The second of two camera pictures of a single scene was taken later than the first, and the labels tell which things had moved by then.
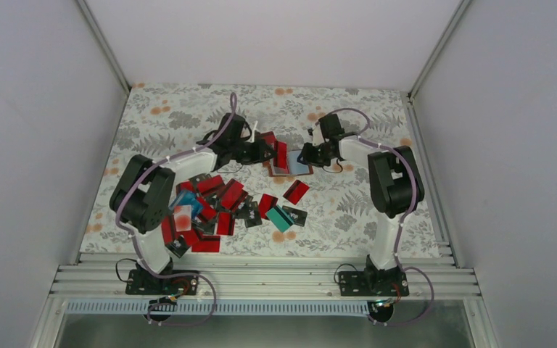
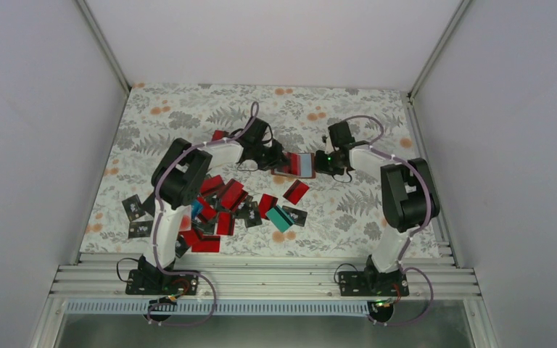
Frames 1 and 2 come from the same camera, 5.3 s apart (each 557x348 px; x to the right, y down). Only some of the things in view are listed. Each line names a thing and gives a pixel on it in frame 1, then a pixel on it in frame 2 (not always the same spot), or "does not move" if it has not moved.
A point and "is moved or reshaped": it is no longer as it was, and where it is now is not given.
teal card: [280, 218] does not move
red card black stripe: [280, 155] is moved or reshaped
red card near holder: [296, 192] does not move
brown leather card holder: [294, 166] does not move
